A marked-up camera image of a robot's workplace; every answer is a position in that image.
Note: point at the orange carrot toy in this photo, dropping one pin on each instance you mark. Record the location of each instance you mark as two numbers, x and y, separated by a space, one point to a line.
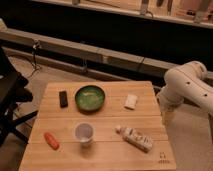
51 141

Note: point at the clear plastic cup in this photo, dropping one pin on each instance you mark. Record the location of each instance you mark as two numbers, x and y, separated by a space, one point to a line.
84 134

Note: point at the green ceramic bowl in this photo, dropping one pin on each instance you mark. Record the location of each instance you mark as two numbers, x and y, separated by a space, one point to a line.
90 98

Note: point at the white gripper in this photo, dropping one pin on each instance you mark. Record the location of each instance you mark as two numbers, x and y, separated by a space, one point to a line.
167 114

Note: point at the white lying bottle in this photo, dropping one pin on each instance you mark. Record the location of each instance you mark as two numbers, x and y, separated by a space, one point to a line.
132 136

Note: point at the wooden table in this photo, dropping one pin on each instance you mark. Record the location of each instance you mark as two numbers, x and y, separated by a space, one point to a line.
108 151

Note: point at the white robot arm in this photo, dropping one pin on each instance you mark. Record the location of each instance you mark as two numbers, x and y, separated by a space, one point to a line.
185 82

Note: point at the black chair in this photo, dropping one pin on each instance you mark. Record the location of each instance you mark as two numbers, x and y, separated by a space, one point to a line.
12 90

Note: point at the black rectangular block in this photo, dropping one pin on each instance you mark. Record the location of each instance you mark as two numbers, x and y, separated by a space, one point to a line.
63 99

